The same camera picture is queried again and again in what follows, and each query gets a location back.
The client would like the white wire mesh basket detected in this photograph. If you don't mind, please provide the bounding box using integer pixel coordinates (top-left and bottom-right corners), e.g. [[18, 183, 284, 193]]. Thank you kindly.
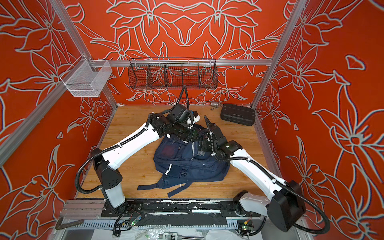
[[60, 55, 112, 97]]

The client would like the navy blue student backpack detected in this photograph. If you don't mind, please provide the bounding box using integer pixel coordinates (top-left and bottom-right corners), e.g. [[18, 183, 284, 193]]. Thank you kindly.
[[137, 135, 230, 198]]

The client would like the black plastic tool case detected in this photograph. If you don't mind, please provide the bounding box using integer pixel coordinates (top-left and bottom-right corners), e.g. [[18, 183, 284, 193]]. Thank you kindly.
[[220, 104, 256, 126]]

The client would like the small silver metal cylinder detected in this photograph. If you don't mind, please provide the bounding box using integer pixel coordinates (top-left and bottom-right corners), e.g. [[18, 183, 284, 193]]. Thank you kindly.
[[210, 101, 222, 110]]

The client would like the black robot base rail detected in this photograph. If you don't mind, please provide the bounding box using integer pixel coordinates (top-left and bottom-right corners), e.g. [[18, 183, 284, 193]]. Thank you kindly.
[[101, 199, 262, 229]]

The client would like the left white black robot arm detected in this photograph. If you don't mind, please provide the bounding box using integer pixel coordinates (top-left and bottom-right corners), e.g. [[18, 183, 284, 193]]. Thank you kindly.
[[75, 97, 200, 209]]

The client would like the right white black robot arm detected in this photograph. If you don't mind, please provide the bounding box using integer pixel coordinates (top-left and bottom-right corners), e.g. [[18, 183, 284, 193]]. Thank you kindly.
[[204, 117, 331, 235]]

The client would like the dark metal hex key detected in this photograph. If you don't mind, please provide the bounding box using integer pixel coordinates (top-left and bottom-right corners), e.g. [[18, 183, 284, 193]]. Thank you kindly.
[[55, 218, 85, 230]]

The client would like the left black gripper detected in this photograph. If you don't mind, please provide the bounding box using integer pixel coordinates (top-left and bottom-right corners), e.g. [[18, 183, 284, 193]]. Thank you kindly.
[[172, 121, 201, 140]]

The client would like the black wire wall basket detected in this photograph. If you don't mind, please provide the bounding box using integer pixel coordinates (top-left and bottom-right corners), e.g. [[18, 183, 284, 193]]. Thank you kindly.
[[128, 57, 219, 90]]

